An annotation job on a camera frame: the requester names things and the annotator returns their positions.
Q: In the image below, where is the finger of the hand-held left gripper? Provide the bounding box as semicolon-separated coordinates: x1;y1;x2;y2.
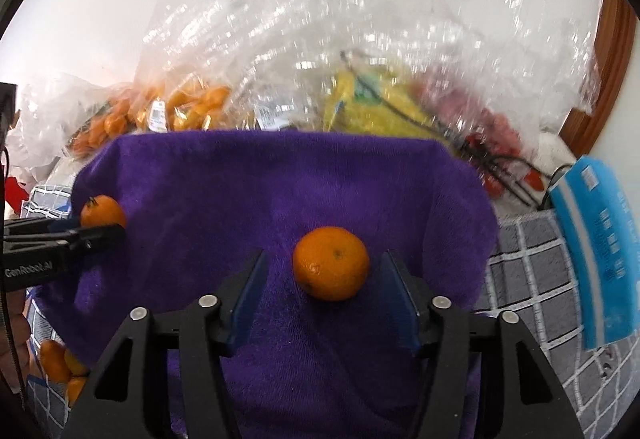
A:
50;224;126;265
4;217;76;237

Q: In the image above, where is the purple towel-covered tray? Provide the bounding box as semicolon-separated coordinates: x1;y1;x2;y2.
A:
32;129;501;439

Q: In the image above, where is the red bagged produce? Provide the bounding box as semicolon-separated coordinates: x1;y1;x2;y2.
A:
420;84;526;157

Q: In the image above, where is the orange with green stem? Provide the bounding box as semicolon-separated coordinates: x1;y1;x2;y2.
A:
80;195;127;230

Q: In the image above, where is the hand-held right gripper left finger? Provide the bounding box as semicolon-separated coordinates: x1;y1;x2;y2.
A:
62;249;268;439

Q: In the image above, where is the grey checked blanket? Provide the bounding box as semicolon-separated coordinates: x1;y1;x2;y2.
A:
22;184;628;439

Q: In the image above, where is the white plastic bag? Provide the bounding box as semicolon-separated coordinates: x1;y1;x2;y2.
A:
10;71;138;180

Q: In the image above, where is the wooden door frame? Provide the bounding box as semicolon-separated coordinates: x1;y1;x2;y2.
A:
565;0;638;154

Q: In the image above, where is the large clear plastic bag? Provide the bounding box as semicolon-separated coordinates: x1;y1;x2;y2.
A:
135;0;601;200

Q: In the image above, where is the blue plastic packet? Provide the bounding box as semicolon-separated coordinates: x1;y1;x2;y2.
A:
547;156;640;350

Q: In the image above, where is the pile of bagged oranges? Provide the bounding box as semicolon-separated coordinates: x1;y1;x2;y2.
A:
134;81;233;134

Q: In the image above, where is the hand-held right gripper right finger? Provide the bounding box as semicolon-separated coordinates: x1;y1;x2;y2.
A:
377;250;586;439

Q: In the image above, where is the pile of bagged tangerines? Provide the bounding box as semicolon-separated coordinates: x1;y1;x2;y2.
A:
69;96;133;156

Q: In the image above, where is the large orange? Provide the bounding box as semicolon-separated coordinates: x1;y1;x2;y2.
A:
64;350;91;377
39;340;71;384

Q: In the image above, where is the person's left hand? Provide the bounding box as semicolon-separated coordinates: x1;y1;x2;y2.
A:
0;291;32;390

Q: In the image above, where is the black cable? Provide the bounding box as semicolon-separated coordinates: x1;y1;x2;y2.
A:
342;50;576;210

